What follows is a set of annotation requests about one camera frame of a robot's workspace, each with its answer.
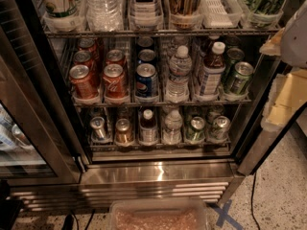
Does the black cable plug left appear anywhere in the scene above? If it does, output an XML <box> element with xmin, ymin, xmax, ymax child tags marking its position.
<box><xmin>61</xmin><ymin>211</ymin><xmax>79</xmax><ymax>230</ymax></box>

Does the stainless steel fridge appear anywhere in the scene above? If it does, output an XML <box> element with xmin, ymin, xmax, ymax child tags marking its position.
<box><xmin>0</xmin><ymin>0</ymin><xmax>304</xmax><ymax>211</ymax></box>

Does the right green can bottom shelf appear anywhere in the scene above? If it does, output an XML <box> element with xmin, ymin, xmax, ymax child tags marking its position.
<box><xmin>208</xmin><ymin>116</ymin><xmax>230</xmax><ymax>142</ymax></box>

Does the brown can bottom shelf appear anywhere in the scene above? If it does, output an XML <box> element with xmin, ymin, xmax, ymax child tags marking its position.
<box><xmin>115</xmin><ymin>118</ymin><xmax>132</xmax><ymax>144</ymax></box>

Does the blue pepsi can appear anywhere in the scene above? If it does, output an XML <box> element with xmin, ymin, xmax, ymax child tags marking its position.
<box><xmin>135</xmin><ymin>63</ymin><xmax>157</xmax><ymax>98</ymax></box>
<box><xmin>136</xmin><ymin>36</ymin><xmax>154</xmax><ymax>50</ymax></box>
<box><xmin>137</xmin><ymin>49</ymin><xmax>156</xmax><ymax>66</ymax></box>

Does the large water bottle top shelf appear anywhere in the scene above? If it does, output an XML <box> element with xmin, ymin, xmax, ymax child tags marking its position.
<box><xmin>86</xmin><ymin>0</ymin><xmax>123</xmax><ymax>32</ymax></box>

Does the back left red can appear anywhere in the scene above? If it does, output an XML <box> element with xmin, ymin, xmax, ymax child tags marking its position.
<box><xmin>78</xmin><ymin>37</ymin><xmax>100</xmax><ymax>61</ymax></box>

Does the water bottle bottom shelf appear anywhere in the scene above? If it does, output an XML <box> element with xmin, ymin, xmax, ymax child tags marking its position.
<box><xmin>162</xmin><ymin>109</ymin><xmax>183</xmax><ymax>145</ymax></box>

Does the empty white plastic tray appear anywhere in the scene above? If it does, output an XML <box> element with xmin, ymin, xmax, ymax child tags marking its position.
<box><xmin>200</xmin><ymin>0</ymin><xmax>243</xmax><ymax>29</ymax></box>

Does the glass fridge door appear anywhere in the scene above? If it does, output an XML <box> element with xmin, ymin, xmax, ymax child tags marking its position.
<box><xmin>0</xmin><ymin>29</ymin><xmax>81</xmax><ymax>187</ymax></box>

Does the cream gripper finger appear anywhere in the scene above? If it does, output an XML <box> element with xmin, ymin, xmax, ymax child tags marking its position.
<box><xmin>259</xmin><ymin>28</ymin><xmax>285</xmax><ymax>57</ymax></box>
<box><xmin>261</xmin><ymin>69</ymin><xmax>307</xmax><ymax>132</ymax></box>

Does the front green can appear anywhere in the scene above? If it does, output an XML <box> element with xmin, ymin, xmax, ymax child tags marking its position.
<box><xmin>224</xmin><ymin>61</ymin><xmax>253</xmax><ymax>95</ymax></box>

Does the middle left red can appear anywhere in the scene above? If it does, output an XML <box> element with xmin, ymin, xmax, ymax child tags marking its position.
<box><xmin>73</xmin><ymin>50</ymin><xmax>99</xmax><ymax>79</ymax></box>

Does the left green can bottom shelf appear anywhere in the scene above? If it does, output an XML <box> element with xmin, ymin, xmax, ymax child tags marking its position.
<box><xmin>185</xmin><ymin>116</ymin><xmax>205</xmax><ymax>143</ymax></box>

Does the middle blue pepsi can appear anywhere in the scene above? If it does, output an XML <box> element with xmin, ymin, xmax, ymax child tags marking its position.
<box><xmin>137</xmin><ymin>49</ymin><xmax>156</xmax><ymax>66</ymax></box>

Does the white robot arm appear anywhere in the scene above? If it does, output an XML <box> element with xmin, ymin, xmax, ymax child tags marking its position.
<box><xmin>260</xmin><ymin>1</ymin><xmax>307</xmax><ymax>132</ymax></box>

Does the middle green can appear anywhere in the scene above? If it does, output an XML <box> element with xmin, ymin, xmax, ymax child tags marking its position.
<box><xmin>224</xmin><ymin>47</ymin><xmax>245</xmax><ymax>78</ymax></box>

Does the red coke can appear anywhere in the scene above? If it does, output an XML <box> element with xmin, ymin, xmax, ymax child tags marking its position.
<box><xmin>103</xmin><ymin>64</ymin><xmax>128</xmax><ymax>99</ymax></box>
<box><xmin>106</xmin><ymin>49</ymin><xmax>127</xmax><ymax>68</ymax></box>

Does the clear water bottle middle shelf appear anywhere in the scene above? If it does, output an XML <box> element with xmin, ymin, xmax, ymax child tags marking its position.
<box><xmin>166</xmin><ymin>46</ymin><xmax>192</xmax><ymax>103</ymax></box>

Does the brown tea bottle white cap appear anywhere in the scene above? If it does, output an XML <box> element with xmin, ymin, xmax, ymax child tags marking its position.
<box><xmin>197</xmin><ymin>41</ymin><xmax>225</xmax><ymax>96</ymax></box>

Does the brown bottle bottom shelf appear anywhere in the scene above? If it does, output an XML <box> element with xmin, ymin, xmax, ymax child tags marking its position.
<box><xmin>140</xmin><ymin>109</ymin><xmax>158</xmax><ymax>145</ymax></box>

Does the front blue pepsi can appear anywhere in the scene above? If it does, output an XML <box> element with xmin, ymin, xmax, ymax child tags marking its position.
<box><xmin>135</xmin><ymin>63</ymin><xmax>157</xmax><ymax>98</ymax></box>

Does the blue tape cross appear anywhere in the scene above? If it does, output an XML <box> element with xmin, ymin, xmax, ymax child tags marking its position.
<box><xmin>212</xmin><ymin>199</ymin><xmax>243</xmax><ymax>230</ymax></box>

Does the silver can bottom shelf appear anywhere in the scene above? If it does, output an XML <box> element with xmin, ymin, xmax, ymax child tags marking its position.
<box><xmin>90</xmin><ymin>117</ymin><xmax>106</xmax><ymax>140</ymax></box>

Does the clear plastic bin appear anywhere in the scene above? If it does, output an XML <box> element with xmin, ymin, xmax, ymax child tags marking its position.
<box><xmin>108</xmin><ymin>197</ymin><xmax>208</xmax><ymax>230</ymax></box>

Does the back blue pepsi can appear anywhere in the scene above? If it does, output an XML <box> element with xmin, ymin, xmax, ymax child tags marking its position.
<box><xmin>136</xmin><ymin>36</ymin><xmax>154</xmax><ymax>50</ymax></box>

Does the front left red can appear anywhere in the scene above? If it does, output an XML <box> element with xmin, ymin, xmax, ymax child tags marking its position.
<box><xmin>69</xmin><ymin>64</ymin><xmax>98</xmax><ymax>99</ymax></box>

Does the white labelled bottle top shelf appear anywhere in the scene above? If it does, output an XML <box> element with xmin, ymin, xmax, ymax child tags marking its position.
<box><xmin>130</xmin><ymin>0</ymin><xmax>163</xmax><ymax>30</ymax></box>

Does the black cable right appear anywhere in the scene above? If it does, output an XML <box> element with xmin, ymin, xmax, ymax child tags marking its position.
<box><xmin>249</xmin><ymin>171</ymin><xmax>262</xmax><ymax>230</ymax></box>

